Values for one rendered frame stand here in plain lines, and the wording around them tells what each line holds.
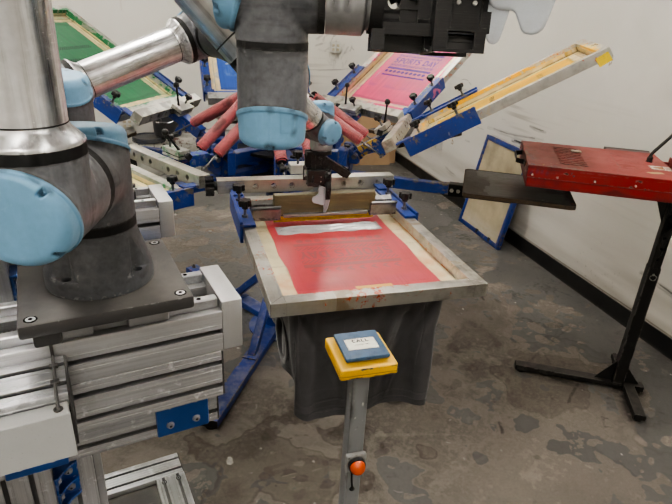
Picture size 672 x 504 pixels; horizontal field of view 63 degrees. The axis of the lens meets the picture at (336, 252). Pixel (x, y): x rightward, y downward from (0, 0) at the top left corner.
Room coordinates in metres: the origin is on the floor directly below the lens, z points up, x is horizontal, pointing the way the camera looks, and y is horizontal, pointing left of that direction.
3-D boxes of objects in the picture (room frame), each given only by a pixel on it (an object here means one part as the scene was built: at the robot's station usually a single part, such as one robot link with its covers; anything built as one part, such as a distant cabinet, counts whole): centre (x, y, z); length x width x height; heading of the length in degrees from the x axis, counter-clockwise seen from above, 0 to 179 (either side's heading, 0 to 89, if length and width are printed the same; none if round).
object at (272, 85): (0.63, 0.08, 1.56); 0.11 x 0.08 x 0.11; 3
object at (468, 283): (1.59, -0.01, 0.97); 0.79 x 0.58 x 0.04; 17
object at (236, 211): (1.74, 0.32, 0.97); 0.30 x 0.05 x 0.07; 17
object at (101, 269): (0.73, 0.35, 1.31); 0.15 x 0.15 x 0.10
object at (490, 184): (2.45, -0.35, 0.91); 1.34 x 0.40 x 0.08; 77
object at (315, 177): (1.78, 0.07, 1.15); 0.09 x 0.08 x 0.12; 107
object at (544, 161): (2.29, -1.08, 1.06); 0.61 x 0.46 x 0.12; 77
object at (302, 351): (1.32, -0.10, 0.74); 0.45 x 0.03 x 0.43; 107
